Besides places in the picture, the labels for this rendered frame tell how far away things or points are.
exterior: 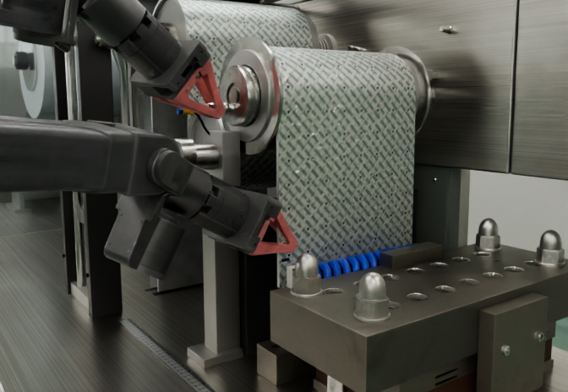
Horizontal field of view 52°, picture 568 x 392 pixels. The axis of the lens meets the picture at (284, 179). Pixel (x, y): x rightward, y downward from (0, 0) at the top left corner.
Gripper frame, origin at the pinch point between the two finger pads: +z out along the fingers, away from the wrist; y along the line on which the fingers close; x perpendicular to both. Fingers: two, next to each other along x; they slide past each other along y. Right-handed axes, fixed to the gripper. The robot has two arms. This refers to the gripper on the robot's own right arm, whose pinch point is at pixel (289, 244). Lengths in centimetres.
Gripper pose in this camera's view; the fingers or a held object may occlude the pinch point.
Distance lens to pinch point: 72.0
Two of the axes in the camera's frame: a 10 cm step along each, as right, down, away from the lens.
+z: 7.1, 4.3, 5.6
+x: 4.1, -9.0, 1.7
